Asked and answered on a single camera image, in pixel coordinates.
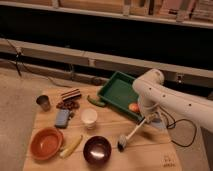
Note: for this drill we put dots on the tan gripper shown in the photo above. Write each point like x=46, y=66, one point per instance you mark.
x=152, y=117

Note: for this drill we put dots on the white handled dish brush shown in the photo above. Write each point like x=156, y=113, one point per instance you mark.
x=123, y=139

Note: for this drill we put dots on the green plastic tray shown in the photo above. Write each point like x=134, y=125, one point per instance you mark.
x=119, y=93

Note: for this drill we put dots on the dark brown bowl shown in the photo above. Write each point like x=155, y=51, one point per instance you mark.
x=97, y=150

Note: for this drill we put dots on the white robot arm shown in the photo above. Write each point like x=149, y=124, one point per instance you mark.
x=152, y=93

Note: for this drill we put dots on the orange toy fruit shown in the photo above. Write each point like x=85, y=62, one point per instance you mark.
x=133, y=107

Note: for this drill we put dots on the green toy cucumber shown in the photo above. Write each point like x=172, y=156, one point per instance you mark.
x=96, y=102

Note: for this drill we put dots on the white paper cup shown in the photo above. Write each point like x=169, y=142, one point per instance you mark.
x=89, y=118

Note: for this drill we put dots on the striped chocolate wafer block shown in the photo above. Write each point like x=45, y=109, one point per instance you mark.
x=71, y=94

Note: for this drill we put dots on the brown toy grapes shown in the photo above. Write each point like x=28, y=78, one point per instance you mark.
x=68, y=105

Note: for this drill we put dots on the yellow toy corn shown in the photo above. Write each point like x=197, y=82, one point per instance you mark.
x=70, y=149

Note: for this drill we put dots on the blue sponge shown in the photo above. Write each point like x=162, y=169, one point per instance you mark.
x=62, y=118

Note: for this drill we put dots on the small metal cup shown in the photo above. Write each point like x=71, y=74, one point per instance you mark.
x=43, y=102

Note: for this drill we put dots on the orange bowl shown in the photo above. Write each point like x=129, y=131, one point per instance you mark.
x=46, y=143

